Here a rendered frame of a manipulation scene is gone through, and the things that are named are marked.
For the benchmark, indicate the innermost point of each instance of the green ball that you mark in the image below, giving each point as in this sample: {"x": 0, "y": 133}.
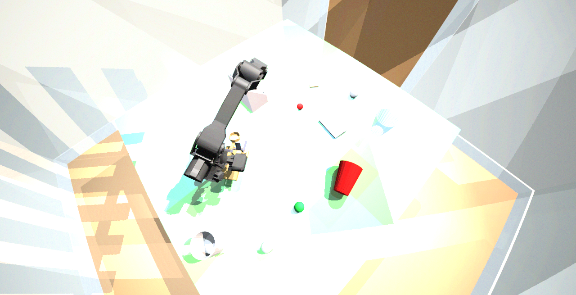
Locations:
{"x": 299, "y": 206}

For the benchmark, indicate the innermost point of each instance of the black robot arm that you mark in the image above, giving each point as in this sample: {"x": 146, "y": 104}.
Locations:
{"x": 210, "y": 142}

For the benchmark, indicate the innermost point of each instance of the red tapered cylinder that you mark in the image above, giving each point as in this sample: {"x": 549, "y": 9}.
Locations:
{"x": 347, "y": 176}

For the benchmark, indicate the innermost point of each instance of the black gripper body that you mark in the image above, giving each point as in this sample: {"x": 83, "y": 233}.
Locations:
{"x": 237, "y": 161}

